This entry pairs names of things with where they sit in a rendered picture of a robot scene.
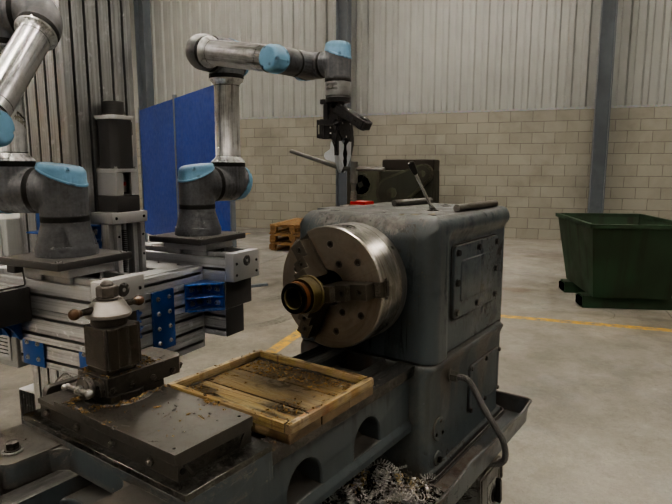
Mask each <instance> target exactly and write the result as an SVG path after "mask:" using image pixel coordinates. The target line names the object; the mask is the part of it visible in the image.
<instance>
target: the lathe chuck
mask: <svg viewBox="0 0 672 504"><path fill-rule="evenodd" d="M343 225H348V226H352V227H354V228H347V227H343ZM307 234H308V236H309V238H310V240H311V242H312V243H313V245H314V247H315V249H316V251H317V253H318V255H319V257H320V258H321V260H322V262H323V264H324V266H325V268H326V269H327V270H331V271H334V272H332V273H331V274H329V275H328V276H326V277H325V278H323V279H320V280H319V281H321V282H322V283H323V284H324V285H326V284H330V283H334V282H335V277H336V273H337V274H338V275H339V276H340V277H341V279H342V281H356V282H380V283H381V282H384V279H385V281H386V291H387V296H386V299H385V298H374V299H371V300H368V301H354V300H350V301H347V302H340V301H337V304H335V305H330V306H329V307H328V310H327V312H326V315H325V317H324V319H323V322H322V324H321V327H320V329H319V331H318V334H317V336H316V339H315V342H317V343H319V344H321V345H323V346H326V347H330V348H337V349H342V348H349V347H352V346H355V345H357V344H359V343H361V342H363V341H366V340H368V339H370V338H372V337H374V336H376V335H378V334H380V333H381V332H382V331H383V330H385V329H386V328H387V327H388V325H389V324H390V323H391V321H392V320H393V318H394V316H395V314H396V312H397V309H398V306H399V302H400V296H401V280H400V274H399V270H398V266H397V264H396V261H395V259H394V257H393V255H392V253H391V251H390V249H389V248H388V247H387V245H386V244H385V243H384V242H383V240H382V239H381V238H380V237H379V236H377V235H376V234H375V233H374V232H372V231H371V230H369V229H367V228H365V227H363V226H360V225H357V224H352V223H341V224H334V225H327V226H320V227H316V228H313V229H310V230H308V231H307ZM296 261H297V259H296V257H295V255H294V254H293V252H292V250H291V248H290V250H289V252H288V254H287V257H286V260H285V264H284V269H283V288H284V286H285V285H286V284H288V283H291V282H292V281H293V280H295V277H294V275H295V274H296V273H298V272H297V270H296V268H295V266H294V263H295V262H296ZM381 326H383V327H382V329H381V330H380V331H379V332H377V333H376V334H374V333H375V332H376V331H377V330H378V329H379V328H380V327H381Z"/></svg>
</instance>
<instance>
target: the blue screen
mask: <svg viewBox="0 0 672 504"><path fill-rule="evenodd" d="M138 127H139V146H140V166H141V185H142V205H143V210H147V218H148V220H147V221H144V229H145V242H148V234H151V235H157V234H164V233H171V232H175V226H176V223H177V219H178V215H179V190H178V181H177V179H178V170H179V168H180V167H181V166H184V165H190V164H198V163H211V161H212V160H213V159H214V158H215V156H216V155H215V117H214V85H212V86H209V87H206V88H203V89H200V90H197V91H194V92H191V93H188V94H186V95H183V96H180V97H177V95H172V99H171V100H168V101H165V102H162V103H159V104H157V105H154V106H151V107H148V108H145V109H142V110H141V107H138ZM215 211H216V214H217V217H218V220H219V224H220V226H221V231H233V232H236V203H235V201H215Z"/></svg>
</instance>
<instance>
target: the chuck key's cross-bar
mask: <svg viewBox="0 0 672 504"><path fill-rule="evenodd" d="M290 153H292V154H295V155H298V156H300V157H303V158H306V159H309V160H312V161H315V162H318V163H321V164H323V165H326V166H329V167H332V168H335V169H337V167H336V164H333V163H330V162H327V161H324V160H321V159H319V158H316V157H313V156H310V155H307V154H304V153H301V152H298V151H295V150H292V149H291V150H290ZM356 171H385V167H356Z"/></svg>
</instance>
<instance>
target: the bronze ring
mask: <svg viewBox="0 0 672 504"><path fill-rule="evenodd" d="M323 285H324V284H323V283H322V282H321V281H319V280H318V279H317V278H316V277H314V276H312V275H303V276H301V277H300V278H298V279H295V280H293V281H292V282H291V283H288V284H286V285H285V286H284V288H283V289H282V292H281V300H282V304H283V306H284V308H285V309H286V310H287V311H288V312H290V313H292V314H305V313H314V312H317V311H319V310H320V309H321V308H322V306H323V304H324V301H325V291H324V288H323Z"/></svg>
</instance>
